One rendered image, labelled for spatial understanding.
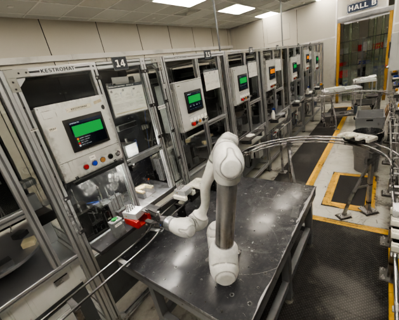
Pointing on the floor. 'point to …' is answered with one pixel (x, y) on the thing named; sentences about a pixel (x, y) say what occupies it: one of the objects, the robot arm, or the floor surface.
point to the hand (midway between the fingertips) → (146, 215)
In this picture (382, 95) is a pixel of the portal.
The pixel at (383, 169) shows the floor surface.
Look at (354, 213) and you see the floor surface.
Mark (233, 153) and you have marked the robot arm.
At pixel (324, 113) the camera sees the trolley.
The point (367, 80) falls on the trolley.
